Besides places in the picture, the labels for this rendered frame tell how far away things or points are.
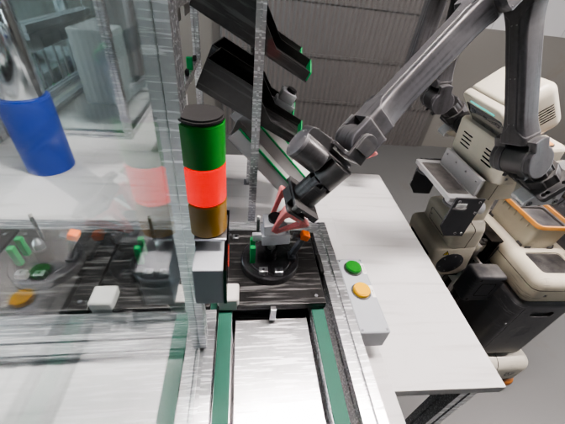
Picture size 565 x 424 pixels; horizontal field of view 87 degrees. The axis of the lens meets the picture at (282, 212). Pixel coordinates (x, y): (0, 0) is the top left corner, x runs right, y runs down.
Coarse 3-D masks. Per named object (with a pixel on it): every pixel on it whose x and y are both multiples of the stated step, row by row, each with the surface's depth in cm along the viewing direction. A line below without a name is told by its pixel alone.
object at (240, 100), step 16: (208, 64) 67; (224, 64) 78; (240, 64) 78; (208, 80) 69; (224, 80) 69; (240, 80) 68; (224, 96) 71; (240, 96) 71; (240, 112) 73; (272, 112) 84; (288, 112) 85; (272, 128) 75; (288, 128) 83
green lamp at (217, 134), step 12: (180, 132) 30; (192, 132) 29; (204, 132) 30; (216, 132) 30; (192, 144) 30; (204, 144) 30; (216, 144) 31; (192, 156) 31; (204, 156) 31; (216, 156) 32; (192, 168) 32; (204, 168) 32; (216, 168) 33
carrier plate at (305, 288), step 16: (240, 240) 80; (240, 256) 75; (304, 256) 78; (240, 272) 71; (304, 272) 73; (240, 288) 68; (256, 288) 68; (272, 288) 69; (288, 288) 69; (304, 288) 70; (320, 288) 70; (240, 304) 65; (256, 304) 65; (272, 304) 66; (288, 304) 66; (304, 304) 67; (320, 304) 67
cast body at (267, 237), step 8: (264, 216) 66; (272, 216) 65; (264, 224) 65; (272, 224) 65; (256, 232) 68; (264, 232) 65; (272, 232) 65; (288, 232) 67; (256, 240) 69; (264, 240) 67; (272, 240) 67; (280, 240) 67; (288, 240) 67
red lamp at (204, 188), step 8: (184, 168) 33; (224, 168) 34; (192, 176) 33; (200, 176) 32; (208, 176) 33; (216, 176) 33; (224, 176) 35; (192, 184) 33; (200, 184) 33; (208, 184) 33; (216, 184) 34; (224, 184) 36; (192, 192) 34; (200, 192) 34; (208, 192) 34; (216, 192) 35; (224, 192) 36; (192, 200) 35; (200, 200) 35; (208, 200) 35; (216, 200) 35
